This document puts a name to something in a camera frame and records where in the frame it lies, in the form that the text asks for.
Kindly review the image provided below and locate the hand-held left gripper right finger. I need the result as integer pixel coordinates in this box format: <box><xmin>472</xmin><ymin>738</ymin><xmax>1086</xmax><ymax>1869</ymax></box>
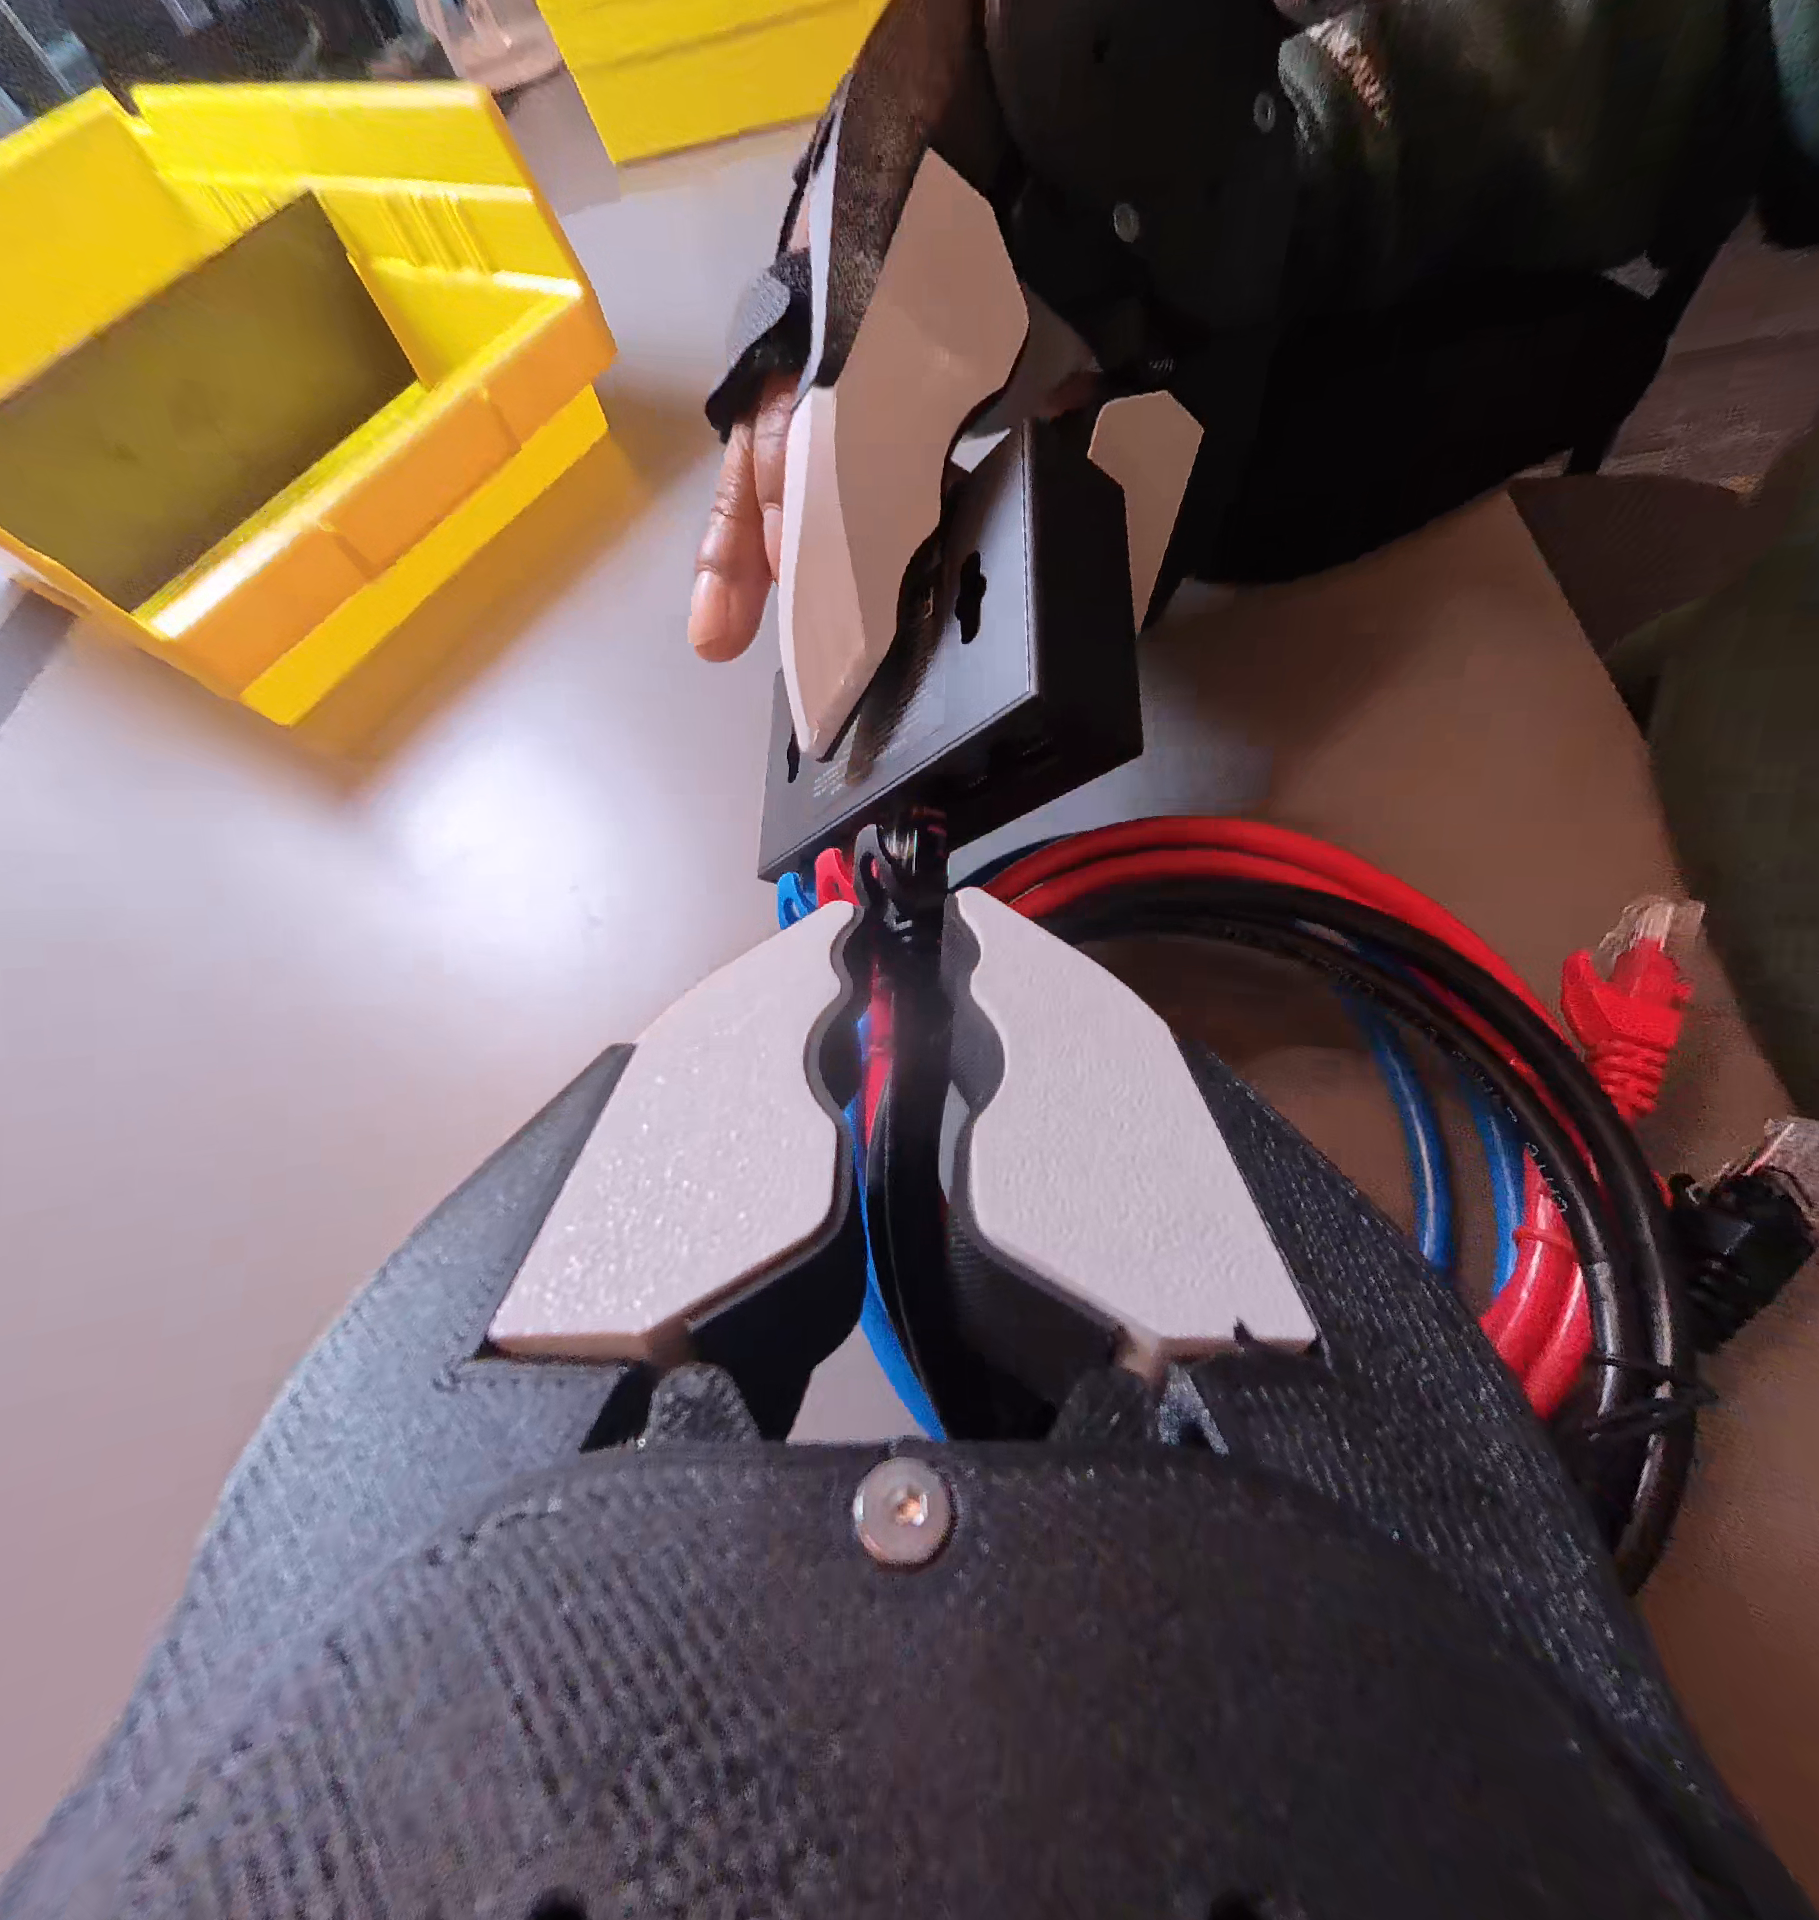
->
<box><xmin>939</xmin><ymin>884</ymin><xmax>1321</xmax><ymax>1389</ymax></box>

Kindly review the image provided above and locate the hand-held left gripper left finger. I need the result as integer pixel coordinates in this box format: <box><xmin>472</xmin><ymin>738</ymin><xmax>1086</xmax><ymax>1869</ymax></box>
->
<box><xmin>486</xmin><ymin>901</ymin><xmax>869</xmax><ymax>1370</ymax></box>

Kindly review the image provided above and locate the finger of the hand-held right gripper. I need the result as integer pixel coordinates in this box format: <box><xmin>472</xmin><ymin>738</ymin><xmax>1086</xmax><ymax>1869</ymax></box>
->
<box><xmin>779</xmin><ymin>146</ymin><xmax>1034</xmax><ymax>762</ymax></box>
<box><xmin>1086</xmin><ymin>386</ymin><xmax>1207</xmax><ymax>634</ymax></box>

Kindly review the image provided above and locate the black network switch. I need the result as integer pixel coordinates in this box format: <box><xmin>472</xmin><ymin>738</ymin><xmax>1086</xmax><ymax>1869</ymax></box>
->
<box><xmin>758</xmin><ymin>420</ymin><xmax>1145</xmax><ymax>884</ymax></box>

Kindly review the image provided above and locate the black ethernet cable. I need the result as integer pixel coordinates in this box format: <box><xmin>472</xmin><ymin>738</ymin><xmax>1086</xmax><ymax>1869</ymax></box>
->
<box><xmin>850</xmin><ymin>817</ymin><xmax>1819</xmax><ymax>1592</ymax></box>

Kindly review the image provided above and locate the blue ethernet cable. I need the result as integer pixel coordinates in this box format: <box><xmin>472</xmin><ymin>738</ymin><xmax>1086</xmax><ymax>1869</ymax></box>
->
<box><xmin>774</xmin><ymin>870</ymin><xmax>1525</xmax><ymax>1440</ymax></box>

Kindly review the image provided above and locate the yellow plastic bin with divider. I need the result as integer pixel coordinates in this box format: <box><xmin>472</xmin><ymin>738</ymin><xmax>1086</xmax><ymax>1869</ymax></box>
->
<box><xmin>0</xmin><ymin>82</ymin><xmax>619</xmax><ymax>729</ymax></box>

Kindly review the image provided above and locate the red ethernet cable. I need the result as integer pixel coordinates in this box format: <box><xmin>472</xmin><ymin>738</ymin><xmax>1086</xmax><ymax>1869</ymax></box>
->
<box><xmin>811</xmin><ymin>817</ymin><xmax>1699</xmax><ymax>1420</ymax></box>

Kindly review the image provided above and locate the person's right hand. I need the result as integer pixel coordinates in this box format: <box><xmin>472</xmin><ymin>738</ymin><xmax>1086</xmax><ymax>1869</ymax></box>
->
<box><xmin>690</xmin><ymin>0</ymin><xmax>1002</xmax><ymax>666</ymax></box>

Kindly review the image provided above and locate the person's dark green clothing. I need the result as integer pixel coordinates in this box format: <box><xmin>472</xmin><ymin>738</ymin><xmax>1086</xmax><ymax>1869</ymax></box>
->
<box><xmin>1598</xmin><ymin>0</ymin><xmax>1819</xmax><ymax>1188</ymax></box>

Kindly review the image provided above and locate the black bin divider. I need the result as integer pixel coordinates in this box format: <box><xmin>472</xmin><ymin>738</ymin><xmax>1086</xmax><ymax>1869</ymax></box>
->
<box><xmin>0</xmin><ymin>192</ymin><xmax>421</xmax><ymax>613</ymax></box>

